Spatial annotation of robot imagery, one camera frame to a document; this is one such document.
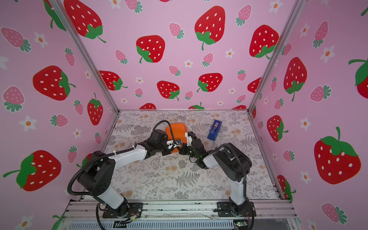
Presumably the blue tape dispenser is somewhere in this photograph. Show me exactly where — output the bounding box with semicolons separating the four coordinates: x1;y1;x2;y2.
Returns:
208;120;222;141

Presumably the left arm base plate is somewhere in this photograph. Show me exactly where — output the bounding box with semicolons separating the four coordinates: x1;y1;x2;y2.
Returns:
102;202;143;219

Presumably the left aluminium corner post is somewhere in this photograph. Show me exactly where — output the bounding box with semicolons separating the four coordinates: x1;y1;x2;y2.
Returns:
50;0;120;114

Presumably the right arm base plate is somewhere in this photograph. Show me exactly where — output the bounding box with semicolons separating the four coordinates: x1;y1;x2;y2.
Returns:
215;201;256;218

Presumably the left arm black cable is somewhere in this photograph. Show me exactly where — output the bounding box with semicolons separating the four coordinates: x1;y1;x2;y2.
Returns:
67;120;177;230

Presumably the aluminium corner post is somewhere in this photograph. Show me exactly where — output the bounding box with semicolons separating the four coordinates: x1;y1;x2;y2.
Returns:
50;0;120;114
248;0;307;114

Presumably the aluminium front frame rail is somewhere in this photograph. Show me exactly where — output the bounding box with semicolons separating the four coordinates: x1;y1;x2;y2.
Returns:
56;200;303;230

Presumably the orange wrapping paper sheet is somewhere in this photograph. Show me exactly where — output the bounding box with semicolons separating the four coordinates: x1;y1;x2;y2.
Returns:
165;123;188;153

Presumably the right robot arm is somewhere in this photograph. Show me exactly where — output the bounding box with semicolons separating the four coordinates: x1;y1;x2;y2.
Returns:
175;133;252;215

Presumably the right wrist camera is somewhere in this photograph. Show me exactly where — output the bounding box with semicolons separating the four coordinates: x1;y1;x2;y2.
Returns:
185;131;196;147

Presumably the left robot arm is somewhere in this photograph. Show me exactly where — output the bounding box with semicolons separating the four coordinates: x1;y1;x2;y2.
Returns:
75;130;183;216

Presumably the right aluminium corner post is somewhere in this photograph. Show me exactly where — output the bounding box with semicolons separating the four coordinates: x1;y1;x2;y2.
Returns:
248;0;307;114

